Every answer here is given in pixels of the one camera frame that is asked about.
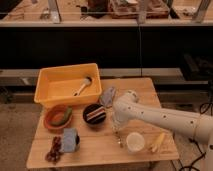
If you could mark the yellow banana toy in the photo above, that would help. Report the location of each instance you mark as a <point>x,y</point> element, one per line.
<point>154,147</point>

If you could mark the dark round object behind sponge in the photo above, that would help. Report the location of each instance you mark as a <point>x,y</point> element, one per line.
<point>77,140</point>

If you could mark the black bowl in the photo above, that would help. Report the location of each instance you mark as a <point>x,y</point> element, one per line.
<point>94,114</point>

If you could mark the yellow plastic bin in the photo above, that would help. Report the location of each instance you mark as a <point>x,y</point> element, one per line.
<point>57,85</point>

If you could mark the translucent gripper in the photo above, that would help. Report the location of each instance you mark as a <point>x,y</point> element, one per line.
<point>119,121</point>

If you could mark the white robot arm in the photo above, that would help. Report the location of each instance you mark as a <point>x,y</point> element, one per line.
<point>193,125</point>

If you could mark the terracotta bowl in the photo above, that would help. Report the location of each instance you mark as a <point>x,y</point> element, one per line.
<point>55,114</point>

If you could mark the wooden table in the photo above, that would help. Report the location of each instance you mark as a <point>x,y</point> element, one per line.
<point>100,148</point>

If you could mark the green pickle toy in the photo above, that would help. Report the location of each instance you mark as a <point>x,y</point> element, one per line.
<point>64,119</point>

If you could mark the grey blue cloth pouch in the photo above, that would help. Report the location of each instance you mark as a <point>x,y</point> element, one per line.
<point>106,98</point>

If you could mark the clear plastic fork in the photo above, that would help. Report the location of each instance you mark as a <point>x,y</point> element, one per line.
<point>119,139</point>

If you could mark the white paper cup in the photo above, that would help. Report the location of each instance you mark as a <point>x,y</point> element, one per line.
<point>135,142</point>

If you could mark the blue sponge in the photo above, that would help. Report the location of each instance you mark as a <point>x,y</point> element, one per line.
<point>69,140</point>

